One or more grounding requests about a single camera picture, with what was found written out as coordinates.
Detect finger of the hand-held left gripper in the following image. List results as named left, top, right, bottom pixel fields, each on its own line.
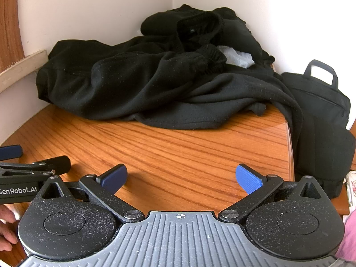
left=0, top=156, right=71, bottom=177
left=0, top=145, right=23, bottom=160

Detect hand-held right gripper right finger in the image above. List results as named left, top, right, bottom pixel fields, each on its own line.
left=218, top=164, right=324, bottom=223

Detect black fleece sweatshirt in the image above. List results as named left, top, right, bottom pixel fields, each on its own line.
left=36, top=40, right=227, bottom=123

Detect black laptop bag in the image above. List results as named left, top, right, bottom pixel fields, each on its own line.
left=281, top=59, right=356, bottom=199

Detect person's left hand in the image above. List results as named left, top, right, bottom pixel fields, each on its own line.
left=0, top=208, right=18, bottom=252

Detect black pants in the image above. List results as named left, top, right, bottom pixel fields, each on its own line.
left=133, top=71, right=304, bottom=151

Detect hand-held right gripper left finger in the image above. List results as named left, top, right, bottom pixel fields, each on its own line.
left=42, top=164, right=145, bottom=223

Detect person's pink clothing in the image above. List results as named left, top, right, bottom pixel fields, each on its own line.
left=335, top=208, right=356, bottom=260

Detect floral cloth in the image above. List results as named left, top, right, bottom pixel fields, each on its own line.
left=345, top=171, right=356, bottom=209

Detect brown wooden window trim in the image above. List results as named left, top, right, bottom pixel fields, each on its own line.
left=0, top=0, right=25, bottom=71

